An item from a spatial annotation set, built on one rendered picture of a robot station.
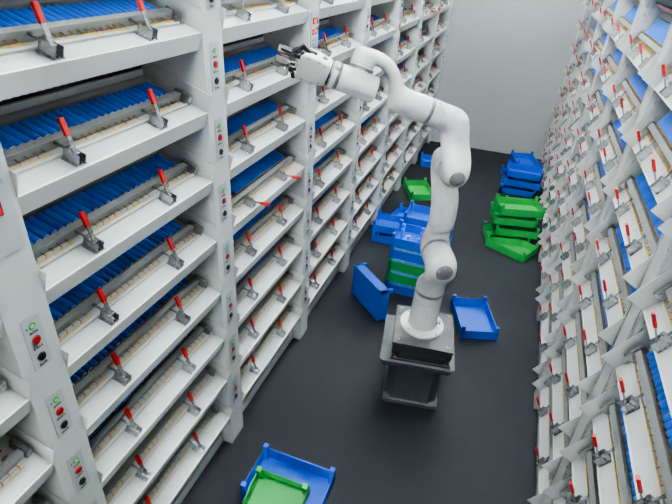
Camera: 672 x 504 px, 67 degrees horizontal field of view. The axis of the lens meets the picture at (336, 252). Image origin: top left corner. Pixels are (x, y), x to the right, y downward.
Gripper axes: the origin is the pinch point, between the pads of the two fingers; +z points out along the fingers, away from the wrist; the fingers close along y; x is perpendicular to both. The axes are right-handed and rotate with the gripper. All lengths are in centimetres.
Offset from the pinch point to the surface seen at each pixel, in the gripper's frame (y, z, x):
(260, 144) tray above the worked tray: 29.0, -1.8, -11.7
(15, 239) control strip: -14, 37, -90
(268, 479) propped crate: 93, -39, -107
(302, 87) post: 31.1, -11.9, 25.5
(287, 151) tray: 57, -15, 14
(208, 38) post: -13.7, 19.8, -21.7
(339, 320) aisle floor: 141, -74, -16
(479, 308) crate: 123, -153, 7
